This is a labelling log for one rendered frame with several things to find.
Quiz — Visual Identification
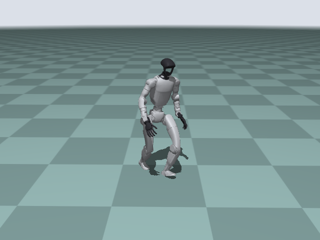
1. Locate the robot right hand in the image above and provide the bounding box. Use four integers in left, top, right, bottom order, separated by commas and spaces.
144, 117, 157, 137

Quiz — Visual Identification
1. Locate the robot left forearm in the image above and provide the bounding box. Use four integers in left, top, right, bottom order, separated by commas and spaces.
173, 94, 182, 117

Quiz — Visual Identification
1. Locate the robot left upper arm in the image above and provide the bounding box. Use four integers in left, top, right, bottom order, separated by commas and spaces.
171, 76, 180, 101

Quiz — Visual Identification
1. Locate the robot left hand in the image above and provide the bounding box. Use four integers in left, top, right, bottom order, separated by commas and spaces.
177, 112, 187, 130

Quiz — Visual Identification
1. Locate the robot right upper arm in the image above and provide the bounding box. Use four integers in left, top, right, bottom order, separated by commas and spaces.
138, 78, 157, 105

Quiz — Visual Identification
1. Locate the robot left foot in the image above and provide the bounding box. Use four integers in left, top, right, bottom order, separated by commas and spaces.
161, 170, 176, 176

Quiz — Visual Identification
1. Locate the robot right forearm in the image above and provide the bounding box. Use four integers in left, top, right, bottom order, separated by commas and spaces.
138, 97, 148, 122

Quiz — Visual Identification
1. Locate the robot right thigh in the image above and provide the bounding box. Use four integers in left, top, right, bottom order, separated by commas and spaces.
140, 114, 154, 154

